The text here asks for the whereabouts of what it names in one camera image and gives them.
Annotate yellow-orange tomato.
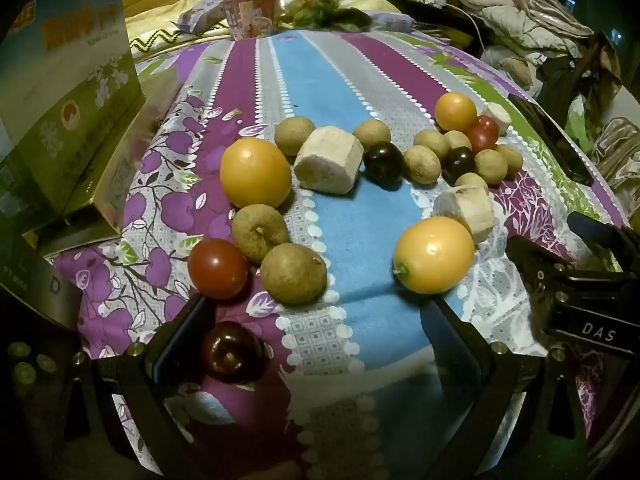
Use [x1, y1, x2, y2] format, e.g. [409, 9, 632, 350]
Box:
[219, 137, 292, 209]
[393, 216, 476, 295]
[434, 91, 478, 133]

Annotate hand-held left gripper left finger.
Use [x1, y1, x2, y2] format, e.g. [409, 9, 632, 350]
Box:
[65, 295, 211, 480]

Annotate blue green carton box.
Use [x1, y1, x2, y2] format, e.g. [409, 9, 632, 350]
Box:
[0, 0, 146, 221]

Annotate pile of clothing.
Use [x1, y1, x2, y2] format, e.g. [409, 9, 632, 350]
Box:
[442, 0, 621, 91]

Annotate dark purple cherry tomato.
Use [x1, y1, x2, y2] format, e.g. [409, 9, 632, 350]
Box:
[362, 141, 404, 187]
[442, 146, 477, 185]
[200, 321, 266, 385]

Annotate cream quilt with zigzag trim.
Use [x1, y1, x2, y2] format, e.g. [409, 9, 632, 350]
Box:
[122, 0, 401, 56]

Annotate black box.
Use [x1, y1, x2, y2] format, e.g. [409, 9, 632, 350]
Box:
[0, 230, 83, 331]

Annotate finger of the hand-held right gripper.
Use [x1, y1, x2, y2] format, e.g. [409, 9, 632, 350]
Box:
[567, 211, 640, 261]
[507, 236, 576, 282]

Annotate striped floral bedsheet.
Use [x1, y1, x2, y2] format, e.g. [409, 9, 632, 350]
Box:
[50, 30, 631, 480]

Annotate red tomato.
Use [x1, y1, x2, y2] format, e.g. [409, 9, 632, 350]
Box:
[187, 238, 249, 301]
[467, 115, 500, 153]

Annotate peeled sugarcane chunk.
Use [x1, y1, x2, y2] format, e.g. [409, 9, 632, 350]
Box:
[293, 126, 365, 195]
[481, 102, 513, 135]
[432, 185, 496, 245]

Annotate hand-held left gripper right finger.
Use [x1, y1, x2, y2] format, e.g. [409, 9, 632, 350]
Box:
[420, 300, 596, 480]

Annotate white cable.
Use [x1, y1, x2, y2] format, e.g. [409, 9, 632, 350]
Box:
[440, 2, 483, 53]

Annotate beige satin cloth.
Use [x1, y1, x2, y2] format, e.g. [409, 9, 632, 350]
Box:
[592, 117, 640, 196]

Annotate purple white snack packet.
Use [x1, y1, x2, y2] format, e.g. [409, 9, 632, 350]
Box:
[177, 0, 231, 33]

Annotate bag of leafy greens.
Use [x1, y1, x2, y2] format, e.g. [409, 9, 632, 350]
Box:
[280, 0, 373, 31]

